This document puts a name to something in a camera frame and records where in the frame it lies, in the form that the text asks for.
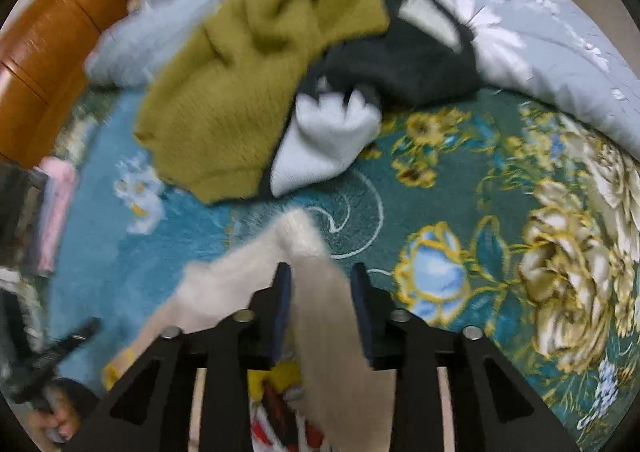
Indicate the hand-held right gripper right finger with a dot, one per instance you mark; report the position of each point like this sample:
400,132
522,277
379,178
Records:
361,307

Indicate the dark cloth pile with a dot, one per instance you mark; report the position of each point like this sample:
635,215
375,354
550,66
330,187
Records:
15,212

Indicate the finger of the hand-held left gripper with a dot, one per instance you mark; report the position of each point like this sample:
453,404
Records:
60,349

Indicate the teal floral blanket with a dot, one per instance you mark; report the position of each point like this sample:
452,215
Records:
450,182

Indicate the beige fuzzy garment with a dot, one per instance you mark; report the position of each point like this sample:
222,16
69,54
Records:
320,332

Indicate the olive green knit sweater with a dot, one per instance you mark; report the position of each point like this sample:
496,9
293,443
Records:
240,97

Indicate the black and white sweater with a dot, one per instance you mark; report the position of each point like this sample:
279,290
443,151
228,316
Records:
400,67

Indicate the pink folded cloth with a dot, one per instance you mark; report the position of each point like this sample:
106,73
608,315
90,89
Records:
57,212

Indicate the wooden headboard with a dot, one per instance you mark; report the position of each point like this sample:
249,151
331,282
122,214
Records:
45,57

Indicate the yellow and red printed cloth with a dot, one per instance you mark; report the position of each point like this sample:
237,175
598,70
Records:
279,382

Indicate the light blue floral quilt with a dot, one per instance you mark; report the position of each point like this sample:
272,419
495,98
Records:
550,47

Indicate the person's left hand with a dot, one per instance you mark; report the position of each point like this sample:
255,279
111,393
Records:
57,419

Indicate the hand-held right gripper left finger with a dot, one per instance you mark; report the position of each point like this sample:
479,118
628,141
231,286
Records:
281,304

